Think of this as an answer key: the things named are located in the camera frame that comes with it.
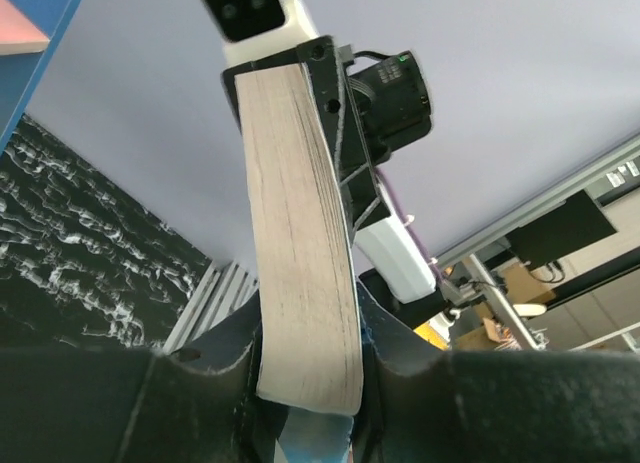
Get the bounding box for light blue treehouse book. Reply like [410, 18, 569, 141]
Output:
[235, 64, 364, 462]

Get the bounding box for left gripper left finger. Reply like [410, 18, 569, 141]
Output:
[1, 307, 263, 462]

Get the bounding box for blue pink yellow bookshelf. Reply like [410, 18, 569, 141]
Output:
[1, 0, 81, 147]

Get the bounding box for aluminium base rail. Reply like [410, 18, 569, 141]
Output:
[163, 261, 258, 354]

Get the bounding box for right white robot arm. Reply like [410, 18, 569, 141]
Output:
[222, 36, 446, 327]

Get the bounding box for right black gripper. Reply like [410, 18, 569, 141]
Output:
[221, 36, 432, 240]

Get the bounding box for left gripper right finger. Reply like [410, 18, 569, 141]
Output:
[352, 286, 639, 462]

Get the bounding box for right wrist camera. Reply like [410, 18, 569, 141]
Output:
[202, 0, 319, 69]

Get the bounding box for black marble pattern mat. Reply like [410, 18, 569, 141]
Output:
[1, 117, 210, 348]

